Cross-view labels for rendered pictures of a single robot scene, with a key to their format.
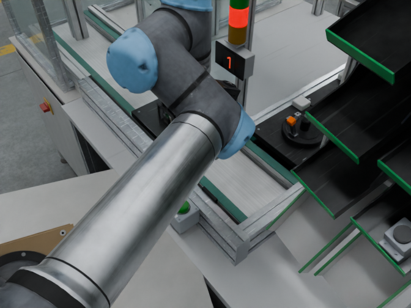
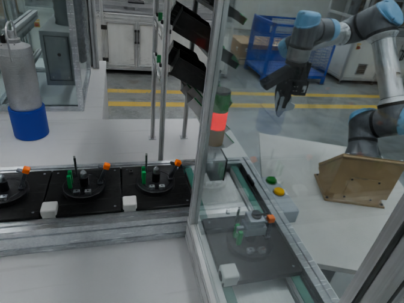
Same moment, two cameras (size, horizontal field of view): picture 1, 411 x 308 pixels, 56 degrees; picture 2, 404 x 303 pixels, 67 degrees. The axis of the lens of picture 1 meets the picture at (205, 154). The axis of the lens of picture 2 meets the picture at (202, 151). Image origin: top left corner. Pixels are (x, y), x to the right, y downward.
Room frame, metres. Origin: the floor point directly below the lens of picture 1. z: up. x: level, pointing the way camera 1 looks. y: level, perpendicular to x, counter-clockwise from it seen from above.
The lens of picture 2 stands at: (1.66, 0.15, 1.69)
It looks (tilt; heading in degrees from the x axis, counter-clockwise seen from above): 32 degrees down; 201
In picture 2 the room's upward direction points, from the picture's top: 7 degrees clockwise
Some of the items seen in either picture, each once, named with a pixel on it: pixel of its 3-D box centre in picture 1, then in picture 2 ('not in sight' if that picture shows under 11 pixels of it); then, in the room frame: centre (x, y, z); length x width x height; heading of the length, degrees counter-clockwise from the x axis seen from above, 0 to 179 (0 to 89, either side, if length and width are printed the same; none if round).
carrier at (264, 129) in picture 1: (306, 122); (156, 175); (0.89, -0.31, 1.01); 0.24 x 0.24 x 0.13; 39
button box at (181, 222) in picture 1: (167, 197); not in sight; (0.66, 0.11, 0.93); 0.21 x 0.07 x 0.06; 39
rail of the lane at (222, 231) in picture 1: (150, 153); not in sight; (0.85, 0.18, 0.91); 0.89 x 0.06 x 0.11; 39
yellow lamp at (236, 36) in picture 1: (237, 32); not in sight; (0.95, -0.09, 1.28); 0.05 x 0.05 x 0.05
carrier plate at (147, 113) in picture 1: (180, 117); not in sight; (0.98, 0.08, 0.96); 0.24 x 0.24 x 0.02; 39
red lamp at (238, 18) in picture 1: (238, 14); not in sight; (0.95, -0.09, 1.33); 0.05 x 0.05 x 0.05
